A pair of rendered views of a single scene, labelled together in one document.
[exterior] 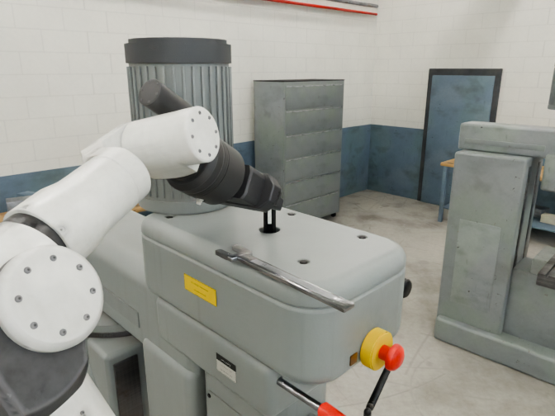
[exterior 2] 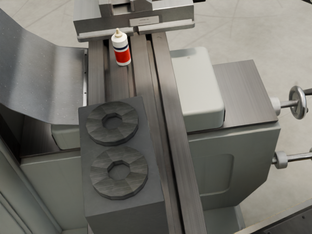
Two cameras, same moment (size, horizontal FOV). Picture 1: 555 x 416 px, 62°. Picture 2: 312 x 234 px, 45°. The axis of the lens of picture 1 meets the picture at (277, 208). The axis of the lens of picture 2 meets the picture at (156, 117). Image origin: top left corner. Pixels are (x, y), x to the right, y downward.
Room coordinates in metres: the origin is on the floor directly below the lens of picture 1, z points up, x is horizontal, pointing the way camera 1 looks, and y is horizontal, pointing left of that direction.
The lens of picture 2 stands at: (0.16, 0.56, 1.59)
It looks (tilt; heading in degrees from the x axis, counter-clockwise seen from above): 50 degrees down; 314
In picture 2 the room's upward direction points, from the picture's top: 8 degrees counter-clockwise
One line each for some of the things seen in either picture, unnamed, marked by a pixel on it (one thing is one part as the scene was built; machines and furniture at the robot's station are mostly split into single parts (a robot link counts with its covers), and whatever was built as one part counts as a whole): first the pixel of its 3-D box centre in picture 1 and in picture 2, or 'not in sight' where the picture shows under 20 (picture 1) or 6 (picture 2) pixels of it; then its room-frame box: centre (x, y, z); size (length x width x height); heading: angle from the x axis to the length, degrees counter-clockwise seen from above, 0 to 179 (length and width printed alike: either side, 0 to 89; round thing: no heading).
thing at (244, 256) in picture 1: (278, 274); not in sight; (0.57, 0.00, 1.89); 0.24 x 0.04 x 0.01; 42
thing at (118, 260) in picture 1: (138, 266); not in sight; (1.11, 0.36, 1.66); 0.80 x 0.23 x 0.20; 45
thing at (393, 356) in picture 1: (390, 355); not in sight; (0.58, -0.16, 1.76); 0.04 x 0.03 x 0.04; 135
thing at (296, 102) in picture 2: not in sight; (287, 104); (0.40, -0.34, 0.60); 0.16 x 0.12 x 0.12; 45
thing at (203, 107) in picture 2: not in sight; (135, 92); (0.76, 0.01, 0.76); 0.50 x 0.35 x 0.12; 45
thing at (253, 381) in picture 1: (255, 325); not in sight; (0.79, 0.04, 1.68); 0.34 x 0.24 x 0.10; 45
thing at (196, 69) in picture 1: (182, 125); not in sight; (0.94, 0.19, 2.05); 0.20 x 0.20 x 0.32
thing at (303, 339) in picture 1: (263, 268); not in sight; (0.77, 0.02, 1.81); 0.47 x 0.26 x 0.16; 45
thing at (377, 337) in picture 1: (377, 348); not in sight; (0.59, -0.15, 1.76); 0.06 x 0.02 x 0.06; 135
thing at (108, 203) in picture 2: not in sight; (124, 176); (0.47, 0.34, 1.00); 0.22 x 0.12 x 0.20; 138
